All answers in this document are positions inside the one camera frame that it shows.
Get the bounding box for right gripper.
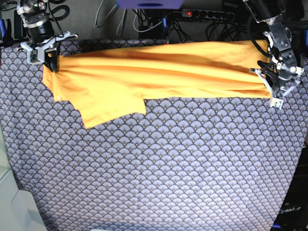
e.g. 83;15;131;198
20;31;77;73

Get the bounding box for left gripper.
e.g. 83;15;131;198
250;64;304;108

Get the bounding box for yellow T-shirt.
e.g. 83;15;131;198
42;40;270;128

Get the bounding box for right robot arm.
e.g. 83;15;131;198
16;0;78;73

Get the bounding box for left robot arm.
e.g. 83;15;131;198
243;0;304;109

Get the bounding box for blue box overhead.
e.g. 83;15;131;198
116;0;184;9

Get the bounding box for black power strip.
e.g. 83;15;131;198
181;9;235;21

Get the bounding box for blue fan-patterned table cloth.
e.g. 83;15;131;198
0;47;308;231

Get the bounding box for black OpenArm box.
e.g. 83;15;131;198
271;147;308;231

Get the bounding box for white bin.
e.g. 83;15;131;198
0;129;46;231

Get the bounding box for blue handled clamp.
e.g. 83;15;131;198
162;17;168;40

